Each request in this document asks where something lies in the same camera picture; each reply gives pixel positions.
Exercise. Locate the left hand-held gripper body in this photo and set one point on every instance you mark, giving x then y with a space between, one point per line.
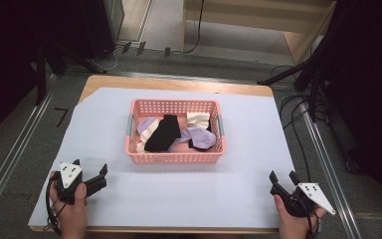
67 176

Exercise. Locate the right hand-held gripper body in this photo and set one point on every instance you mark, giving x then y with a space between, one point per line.
313 195

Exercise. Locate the person's right hand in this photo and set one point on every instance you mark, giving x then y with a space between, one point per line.
295 227

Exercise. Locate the person's left hand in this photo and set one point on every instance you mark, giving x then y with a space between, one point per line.
73 215

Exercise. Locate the light blue table mat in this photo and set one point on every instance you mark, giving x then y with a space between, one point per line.
112 132

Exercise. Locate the purple and cream sock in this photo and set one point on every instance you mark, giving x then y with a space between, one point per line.
145 127

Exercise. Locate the black sock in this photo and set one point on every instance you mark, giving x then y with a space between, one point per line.
162 134

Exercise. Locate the pink plastic basket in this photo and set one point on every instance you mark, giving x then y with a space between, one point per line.
175 157

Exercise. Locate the black tripod stand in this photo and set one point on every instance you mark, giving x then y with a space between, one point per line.
41 66
306 76

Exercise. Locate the wooden shelf unit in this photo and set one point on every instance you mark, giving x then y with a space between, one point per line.
245 20

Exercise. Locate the metal floor rail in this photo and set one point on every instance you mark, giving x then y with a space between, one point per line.
330 176
16 146

